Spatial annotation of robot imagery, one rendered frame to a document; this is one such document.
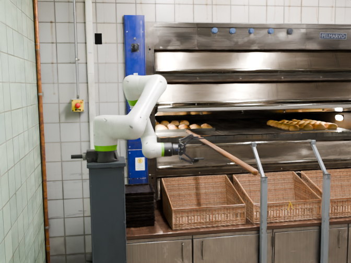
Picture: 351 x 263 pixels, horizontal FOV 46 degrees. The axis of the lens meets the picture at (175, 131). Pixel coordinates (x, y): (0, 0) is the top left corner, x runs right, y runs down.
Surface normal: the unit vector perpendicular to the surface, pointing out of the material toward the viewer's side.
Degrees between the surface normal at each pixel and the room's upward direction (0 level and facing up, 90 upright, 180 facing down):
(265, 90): 70
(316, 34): 90
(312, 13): 90
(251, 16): 90
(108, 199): 90
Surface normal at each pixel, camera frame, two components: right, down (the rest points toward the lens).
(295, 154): 0.16, -0.23
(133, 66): 0.17, 0.11
